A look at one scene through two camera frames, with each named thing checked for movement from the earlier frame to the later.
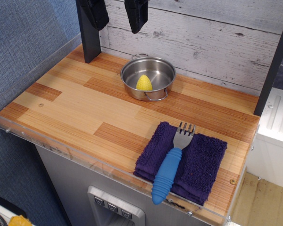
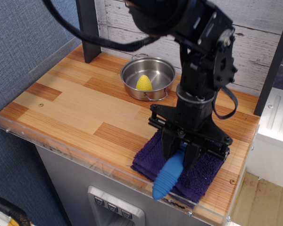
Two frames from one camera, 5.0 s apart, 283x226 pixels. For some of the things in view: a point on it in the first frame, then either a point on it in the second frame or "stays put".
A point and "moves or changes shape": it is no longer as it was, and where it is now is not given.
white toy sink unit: (270, 158) stays put
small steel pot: (146, 78) stays put
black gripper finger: (98, 11) → (192, 152)
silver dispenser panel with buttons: (110, 210) stays put
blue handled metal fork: (170, 166) moves or changes shape
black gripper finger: (137, 12) → (170, 141)
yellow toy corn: (144, 83) stays put
